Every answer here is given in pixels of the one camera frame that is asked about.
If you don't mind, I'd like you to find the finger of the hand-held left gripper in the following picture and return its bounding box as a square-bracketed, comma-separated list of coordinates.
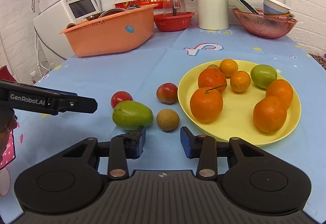
[58, 92, 98, 115]

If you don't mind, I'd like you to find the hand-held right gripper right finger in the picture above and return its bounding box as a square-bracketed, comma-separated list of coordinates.
[180, 126, 265, 180]

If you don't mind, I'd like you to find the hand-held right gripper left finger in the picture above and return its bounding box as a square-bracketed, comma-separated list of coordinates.
[62, 125, 146, 180]

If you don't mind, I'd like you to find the green mango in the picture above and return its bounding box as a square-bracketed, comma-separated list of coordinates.
[112, 101, 154, 131]
[250, 64, 278, 89]

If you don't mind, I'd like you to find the orange with stem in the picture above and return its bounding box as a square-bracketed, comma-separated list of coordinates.
[190, 84, 228, 123]

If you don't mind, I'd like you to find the yellow plastic plate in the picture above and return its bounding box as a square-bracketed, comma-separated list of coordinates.
[177, 59, 301, 147]

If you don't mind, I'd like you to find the small tangerine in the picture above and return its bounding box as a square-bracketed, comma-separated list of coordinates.
[219, 59, 239, 77]
[230, 70, 251, 93]

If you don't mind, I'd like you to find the person's left hand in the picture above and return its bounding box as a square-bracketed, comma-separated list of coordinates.
[0, 109, 19, 159]

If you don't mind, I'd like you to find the blue printed tablecloth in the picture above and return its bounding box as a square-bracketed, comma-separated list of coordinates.
[0, 27, 326, 214]

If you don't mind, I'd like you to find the red tomato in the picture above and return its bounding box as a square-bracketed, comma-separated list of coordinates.
[110, 91, 133, 110]

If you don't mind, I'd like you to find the red apple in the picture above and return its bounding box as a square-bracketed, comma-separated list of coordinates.
[156, 83, 178, 104]

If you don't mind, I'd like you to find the orange plastic basin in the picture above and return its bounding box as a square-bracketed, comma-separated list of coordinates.
[59, 4, 159, 58]

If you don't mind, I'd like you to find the white appliance with screen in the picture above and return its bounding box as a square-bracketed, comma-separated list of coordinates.
[33, 0, 101, 61]

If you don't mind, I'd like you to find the metal bowl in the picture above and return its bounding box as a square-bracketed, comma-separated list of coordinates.
[84, 8, 128, 22]

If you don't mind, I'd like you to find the red plastic basket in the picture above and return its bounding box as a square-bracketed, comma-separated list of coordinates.
[153, 11, 195, 32]

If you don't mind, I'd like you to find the pink glass bowl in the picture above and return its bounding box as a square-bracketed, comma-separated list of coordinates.
[232, 8, 298, 40]

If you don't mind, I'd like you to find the white dish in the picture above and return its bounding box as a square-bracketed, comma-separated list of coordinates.
[229, 0, 260, 14]

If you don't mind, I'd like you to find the patterned dark cloth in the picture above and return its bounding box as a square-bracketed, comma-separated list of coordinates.
[308, 53, 326, 70]

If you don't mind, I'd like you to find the blue and white bowl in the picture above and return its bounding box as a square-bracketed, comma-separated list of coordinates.
[263, 0, 291, 16]

